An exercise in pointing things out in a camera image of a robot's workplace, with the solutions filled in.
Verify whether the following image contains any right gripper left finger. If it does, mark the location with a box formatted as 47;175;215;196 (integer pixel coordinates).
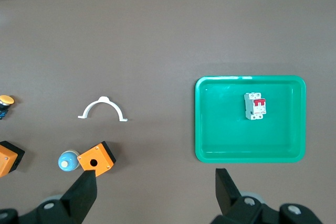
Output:
0;170;98;224

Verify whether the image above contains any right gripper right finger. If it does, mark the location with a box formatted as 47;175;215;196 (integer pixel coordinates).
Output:
209;168;323;224

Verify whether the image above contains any white circuit breaker red switch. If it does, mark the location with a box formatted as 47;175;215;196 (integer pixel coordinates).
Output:
244;92;267;121

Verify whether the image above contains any blue dome buzzer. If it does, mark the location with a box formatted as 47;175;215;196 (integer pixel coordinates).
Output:
57;150;80;172

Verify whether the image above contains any orange button box with hole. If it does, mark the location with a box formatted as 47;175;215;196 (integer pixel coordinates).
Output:
77;141;117;178
0;141;26;178

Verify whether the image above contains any green plastic tray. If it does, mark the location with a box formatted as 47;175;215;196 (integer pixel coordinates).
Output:
194;76;307;164

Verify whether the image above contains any white curved pipe clamp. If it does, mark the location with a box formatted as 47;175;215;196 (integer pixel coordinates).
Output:
77;96;129;122

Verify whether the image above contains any orange mushroom push button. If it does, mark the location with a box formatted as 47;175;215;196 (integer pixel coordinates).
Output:
0;94;15;120

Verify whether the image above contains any brown table mat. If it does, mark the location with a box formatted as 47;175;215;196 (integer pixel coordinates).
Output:
0;0;336;224

